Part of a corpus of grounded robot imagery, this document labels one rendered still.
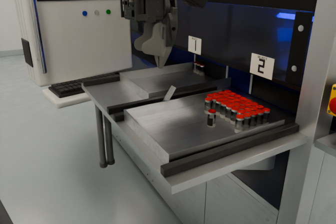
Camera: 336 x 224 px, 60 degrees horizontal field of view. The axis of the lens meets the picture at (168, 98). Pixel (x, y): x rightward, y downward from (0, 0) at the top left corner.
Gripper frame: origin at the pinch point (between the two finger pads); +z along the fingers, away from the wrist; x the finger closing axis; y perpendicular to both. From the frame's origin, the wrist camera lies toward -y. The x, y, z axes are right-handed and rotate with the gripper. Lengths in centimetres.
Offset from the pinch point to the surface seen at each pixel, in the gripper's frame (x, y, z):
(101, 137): -100, -12, 70
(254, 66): -9.7, -35.6, 8.1
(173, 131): -7.5, -6.9, 21.3
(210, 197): -26, -36, 68
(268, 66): -4.3, -35.6, 6.8
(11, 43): -544, 16, 88
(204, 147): 6.0, -6.9, 18.9
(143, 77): -54, -20, 21
